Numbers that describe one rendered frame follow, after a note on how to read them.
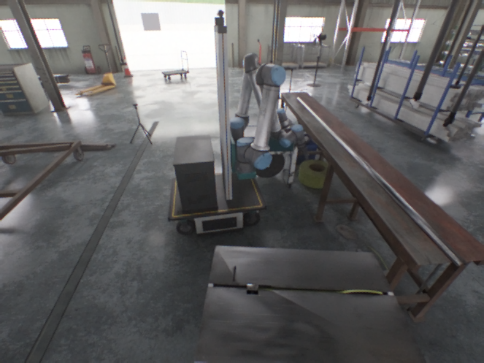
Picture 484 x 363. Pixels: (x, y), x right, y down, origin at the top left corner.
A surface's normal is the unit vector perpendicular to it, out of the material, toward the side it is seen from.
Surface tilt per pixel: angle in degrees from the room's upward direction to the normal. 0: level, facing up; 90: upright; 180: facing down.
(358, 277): 0
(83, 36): 90
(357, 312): 0
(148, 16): 90
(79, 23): 90
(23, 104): 90
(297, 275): 0
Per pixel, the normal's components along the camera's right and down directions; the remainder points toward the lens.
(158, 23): 0.18, 0.56
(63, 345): 0.00, -0.82
